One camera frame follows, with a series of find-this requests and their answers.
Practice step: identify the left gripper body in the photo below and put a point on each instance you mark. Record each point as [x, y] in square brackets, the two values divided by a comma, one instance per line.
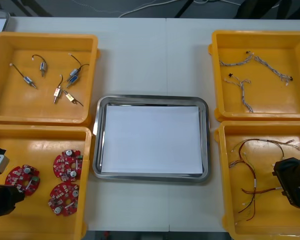
[2, 200]

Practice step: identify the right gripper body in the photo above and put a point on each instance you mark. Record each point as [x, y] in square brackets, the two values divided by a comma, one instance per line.
[292, 182]

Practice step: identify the round red circuit board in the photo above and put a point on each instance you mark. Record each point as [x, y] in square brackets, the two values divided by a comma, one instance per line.
[20, 175]
[62, 197]
[65, 165]

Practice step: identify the yellow-orange plastic bin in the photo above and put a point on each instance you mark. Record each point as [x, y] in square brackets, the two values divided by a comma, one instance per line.
[12, 110]
[265, 225]
[40, 225]
[270, 100]

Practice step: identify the steel tray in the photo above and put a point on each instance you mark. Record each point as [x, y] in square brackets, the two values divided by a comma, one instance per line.
[8, 18]
[98, 140]

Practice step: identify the black metal leg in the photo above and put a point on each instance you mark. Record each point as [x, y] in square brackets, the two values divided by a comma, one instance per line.
[183, 8]

